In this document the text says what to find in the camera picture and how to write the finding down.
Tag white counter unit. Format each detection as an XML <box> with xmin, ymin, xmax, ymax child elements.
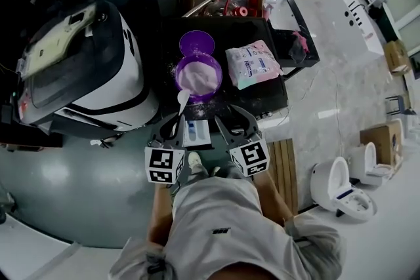
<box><xmin>333</xmin><ymin>0</ymin><xmax>387</xmax><ymax>57</ymax></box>

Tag person's left forearm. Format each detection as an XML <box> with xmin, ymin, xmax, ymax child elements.
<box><xmin>146</xmin><ymin>183</ymin><xmax>175</xmax><ymax>247</ymax></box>

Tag white plastic spoon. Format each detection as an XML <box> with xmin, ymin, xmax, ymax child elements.
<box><xmin>176</xmin><ymin>90</ymin><xmax>191</xmax><ymax>117</ymax></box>

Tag white toilet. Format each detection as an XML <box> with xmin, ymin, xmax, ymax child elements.
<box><xmin>347</xmin><ymin>140</ymin><xmax>400</xmax><ymax>188</ymax></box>
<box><xmin>310</xmin><ymin>155</ymin><xmax>378</xmax><ymax>224</ymax></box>

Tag person's left shoe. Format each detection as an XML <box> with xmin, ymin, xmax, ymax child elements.
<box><xmin>187</xmin><ymin>151</ymin><xmax>203</xmax><ymax>171</ymax></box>

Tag pink plastic packet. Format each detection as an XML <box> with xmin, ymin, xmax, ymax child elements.
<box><xmin>224</xmin><ymin>39</ymin><xmax>284</xmax><ymax>90</ymax></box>

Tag black side table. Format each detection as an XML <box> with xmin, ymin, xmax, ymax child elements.
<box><xmin>262</xmin><ymin>0</ymin><xmax>321</xmax><ymax>77</ymax></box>

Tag purple plastic bucket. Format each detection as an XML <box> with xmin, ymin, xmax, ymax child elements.
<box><xmin>175</xmin><ymin>54</ymin><xmax>223</xmax><ymax>105</ymax></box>

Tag person's grey trousers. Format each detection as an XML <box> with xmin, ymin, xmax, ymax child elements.
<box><xmin>187</xmin><ymin>159</ymin><xmax>251</xmax><ymax>182</ymax></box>

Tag person's light grey shirt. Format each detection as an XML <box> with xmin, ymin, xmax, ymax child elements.
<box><xmin>108</xmin><ymin>170</ymin><xmax>348</xmax><ymax>280</ymax></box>

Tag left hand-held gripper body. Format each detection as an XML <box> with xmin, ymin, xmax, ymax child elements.
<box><xmin>144</xmin><ymin>136</ymin><xmax>190</xmax><ymax>186</ymax></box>

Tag black stool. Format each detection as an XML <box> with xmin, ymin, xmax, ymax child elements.
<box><xmin>385</xmin><ymin>95</ymin><xmax>415</xmax><ymax>116</ymax></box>

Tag white and black machine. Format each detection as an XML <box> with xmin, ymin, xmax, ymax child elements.
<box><xmin>18</xmin><ymin>0</ymin><xmax>159</xmax><ymax>134</ymax></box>

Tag dark and pink cloth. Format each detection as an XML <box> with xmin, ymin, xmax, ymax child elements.
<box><xmin>288</xmin><ymin>30</ymin><xmax>311</xmax><ymax>64</ymax></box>

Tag white paper tag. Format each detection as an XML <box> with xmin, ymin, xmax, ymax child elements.
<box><xmin>90</xmin><ymin>138</ymin><xmax>119</xmax><ymax>149</ymax></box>

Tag purple bucket lid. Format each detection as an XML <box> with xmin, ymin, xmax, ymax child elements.
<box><xmin>179</xmin><ymin>30</ymin><xmax>216</xmax><ymax>58</ymax></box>

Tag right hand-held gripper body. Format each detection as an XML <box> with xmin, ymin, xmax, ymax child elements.
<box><xmin>225</xmin><ymin>130</ymin><xmax>271</xmax><ymax>178</ymax></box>

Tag white powder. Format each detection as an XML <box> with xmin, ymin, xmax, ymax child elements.
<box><xmin>178</xmin><ymin>60</ymin><xmax>220</xmax><ymax>92</ymax></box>

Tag person's right forearm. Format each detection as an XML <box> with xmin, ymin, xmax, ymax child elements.
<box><xmin>252</xmin><ymin>169</ymin><xmax>295</xmax><ymax>228</ymax></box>

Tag wooden slatted mat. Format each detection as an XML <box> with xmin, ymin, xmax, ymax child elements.
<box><xmin>266</xmin><ymin>138</ymin><xmax>299</xmax><ymax>216</ymax></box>

